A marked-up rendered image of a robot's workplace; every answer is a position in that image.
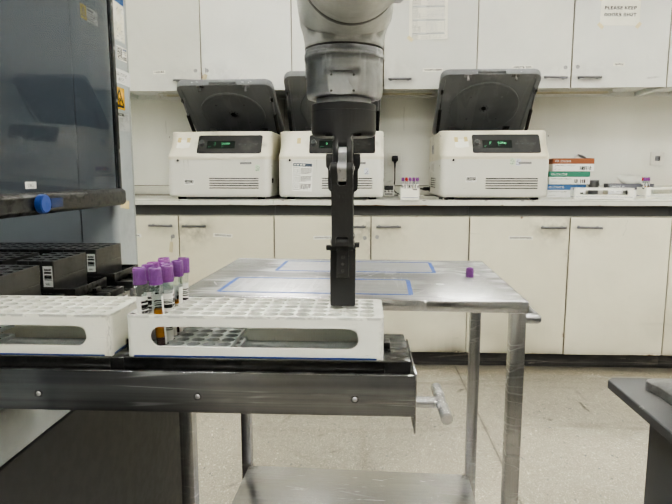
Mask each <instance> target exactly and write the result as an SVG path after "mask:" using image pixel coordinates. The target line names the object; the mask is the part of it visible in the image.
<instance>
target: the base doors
mask: <svg viewBox="0 0 672 504"><path fill-rule="evenodd" d="M274 219H275V253H274ZM148 224H154V225H170V224H172V227H148ZM182 225H206V228H182ZM362 225H364V226H366V228H354V234H355V238H354V241H355V242H359V243H360V244H359V248H356V260H370V232H371V260H435V261H482V262H483V263H485V264H486V265H487V266H488V267H489V268H490V269H491V270H493V271H494V272H495V273H496V274H497V275H498V276H499V277H501V278H502V279H503V280H504V281H505V282H506V283H507V284H509V285H510V286H511V287H512V288H513V289H514V290H515V291H517V292H518V293H519V294H520V295H521V296H522V297H523V298H525V299H526V300H527V301H528V302H529V306H530V307H531V308H532V309H534V310H535V311H536V312H537V313H538V314H539V315H540V316H541V319H542V320H541V322H540V323H538V324H530V323H526V338H525V353H529V354H562V353H563V354H579V355H672V217H671V218H670V217H470V223H469V217H409V216H372V225H371V217H363V216H354V226H362ZM378 225H380V226H397V225H398V226H401V228H376V226H378ZM578 225H579V226H587V227H596V226H598V227H603V229H577V226H578ZM541 226H544V227H560V226H563V227H567V229H541ZM136 229H137V234H141V237H137V250H138V267H141V265H142V264H147V262H151V261H158V258H159V257H169V258H170V262H171V261H172V260H178V258H179V257H189V264H190V272H189V273H188V287H189V286H191V285H192V284H194V283H196V282H198V281H200V280H201V279H203V278H205V277H207V276H208V275H210V274H212V273H214V272H215V271H217V270H219V269H221V268H223V267H224V266H226V265H228V264H230V263H231V262H233V261H235V260H237V259H239V258H275V259H330V250H326V245H331V243H330V240H331V239H314V236H332V231H331V216H136ZM213 233H219V234H232V238H230V237H213ZM172 234H174V235H175V238H172V242H173V252H169V247H170V242H171V235H172ZM376 235H378V236H379V238H378V239H376V238H375V236H376ZM363 236H366V237H367V239H366V240H363ZM509 236H533V240H510V239H509ZM468 243H469V254H468ZM469 313H470V312H467V315H466V312H430V311H383V315H384V334H404V338H405V341H406V339H408V343H409V347H410V350H411V352H468V344H469ZM564 313H565V314H564ZM563 331H564V332H563ZM507 336H508V313H481V336H480V353H507ZM465 338H466V346H465ZM562 348H563V350H562Z"/></svg>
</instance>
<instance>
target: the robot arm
mask: <svg viewBox="0 0 672 504"><path fill-rule="evenodd" d="M402 1H403V0H297V8H298V15H299V22H300V27H301V30H302V33H303V37H304V44H305V55H304V61H305V78H306V80H307V93H306V96H307V98H308V100H310V101H313V102H317V103H315V104H312V105H311V132H312V135H313V136H314V137H316V138H323V139H333V152H332V154H326V167H327V169H328V189H329V191H331V231H332V238H331V240H330V243H331V245H326V250H330V305H331V306H355V279H356V248H359V244H360V243H359V242H355V241H354V238H355V234H354V192H355V191H357V189H358V169H359V168H360V162H361V157H360V154H354V152H353V139H365V138H372V137H374V136H375V134H376V105H375V104H372V103H371V102H375V101H378V100H380V99H381V98H382V95H383V61H384V55H383V47H384V39H385V34H386V31H387V28H388V26H389V24H390V23H391V20H392V15H393V7H394V3H401V2H402ZM646 390H647V391H648V392H650V393H653V394H655V395H657V396H659V397H660V398H662V399H663V400H665V401H666V402H667V403H669V404H670V405H671V406H672V378H670V379H667V378H651V379H648V380H647V381H646Z"/></svg>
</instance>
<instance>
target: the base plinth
mask: <svg viewBox="0 0 672 504"><path fill-rule="evenodd" d="M411 354H412V358H413V362H414V364H440V365H468V352H411ZM506 360H507V353H480V364H479V365H505V366H506ZM524 366H569V367H634V368H672V355H579V354H563V353H562V354H529V353H525V360H524Z"/></svg>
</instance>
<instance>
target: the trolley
mask: <svg viewBox="0 0 672 504"><path fill-rule="evenodd" d="M467 267H473V268H474V277H472V278H469V277H466V268H467ZM188 297H230V298H325V299H330V259H275V258H239V259H237V260H235V261H233V262H231V263H230V264H228V265H226V266H224V267H223V268H221V269H219V270H217V271H215V272H214V273H212V274H210V275H208V276H207V277H205V278H203V279H201V280H200V281H198V282H196V283H194V284H192V285H191V286H189V287H188ZM355 299H380V300H381V301H382V307H383V311H430V312H470V313H469V344H468V375H467V405H466V436H465V467H464V475H457V474H434V473H411V472H389V471H366V470H343V469H321V468H298V467H276V466H253V428H252V414H243V413H241V443H242V482H241V484H240V486H239V489H238V491H237V493H236V495H235V497H234V499H233V501H232V503H231V504H476V502H475V478H476V449H477V421H478V393H479V364H480V336H481V313H508V336H507V360H506V384H505V408H504V432H503V456H502V480H501V504H518V489H519V468H520V446H521V424H522V403H523V381H524V360H525V338H526V323H530V324H538V323H540V322H541V320H542V319H541V316H540V315H539V314H538V313H537V312H536V311H535V310H534V309H532V308H531V307H530V306H529V302H528V301H527V300H526V299H525V298H523V297H522V296H521V295H520V294H519V293H518V292H517V291H515V290H514V289H513V288H512V287H511V286H510V285H509V284H507V283H506V282H505V281H504V280H503V279H502V278H501V277H499V276H498V275H497V274H496V273H495V272H494V271H493V270H491V269H490V268H489V267H488V266H487V265H486V264H485V263H483V262H482V261H435V260H356V279H355ZM179 426H180V452H181V478H182V503H183V504H199V475H198V446H197V418H196V413H193V412H179Z"/></svg>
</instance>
